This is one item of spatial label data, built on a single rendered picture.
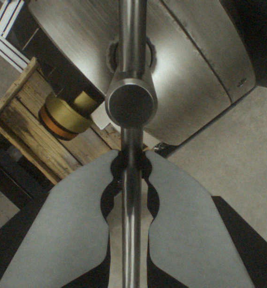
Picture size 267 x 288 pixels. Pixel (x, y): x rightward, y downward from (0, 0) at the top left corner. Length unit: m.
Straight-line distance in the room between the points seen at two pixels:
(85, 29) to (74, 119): 0.18
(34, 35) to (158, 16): 0.13
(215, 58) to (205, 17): 0.04
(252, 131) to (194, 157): 0.38
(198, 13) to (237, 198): 1.58
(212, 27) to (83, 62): 0.11
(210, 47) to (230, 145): 1.36
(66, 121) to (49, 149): 0.33
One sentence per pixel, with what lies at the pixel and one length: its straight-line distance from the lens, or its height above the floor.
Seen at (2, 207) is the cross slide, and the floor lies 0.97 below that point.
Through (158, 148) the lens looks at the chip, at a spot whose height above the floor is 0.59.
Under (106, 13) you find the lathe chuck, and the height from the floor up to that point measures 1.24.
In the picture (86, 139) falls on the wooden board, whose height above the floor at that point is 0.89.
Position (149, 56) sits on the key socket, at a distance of 0.21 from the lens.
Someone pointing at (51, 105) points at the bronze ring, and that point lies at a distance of 0.38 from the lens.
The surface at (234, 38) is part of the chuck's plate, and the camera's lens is 0.23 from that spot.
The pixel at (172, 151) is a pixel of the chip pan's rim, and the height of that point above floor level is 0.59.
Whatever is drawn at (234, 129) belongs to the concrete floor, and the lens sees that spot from 1.54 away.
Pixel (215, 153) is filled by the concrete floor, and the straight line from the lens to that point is 1.56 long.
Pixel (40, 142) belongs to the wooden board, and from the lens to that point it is 0.69.
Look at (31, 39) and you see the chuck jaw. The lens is 0.28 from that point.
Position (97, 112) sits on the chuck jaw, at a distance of 0.37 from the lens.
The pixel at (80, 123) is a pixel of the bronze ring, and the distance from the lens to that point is 0.37.
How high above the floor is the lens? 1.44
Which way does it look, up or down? 69 degrees down
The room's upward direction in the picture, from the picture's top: 152 degrees counter-clockwise
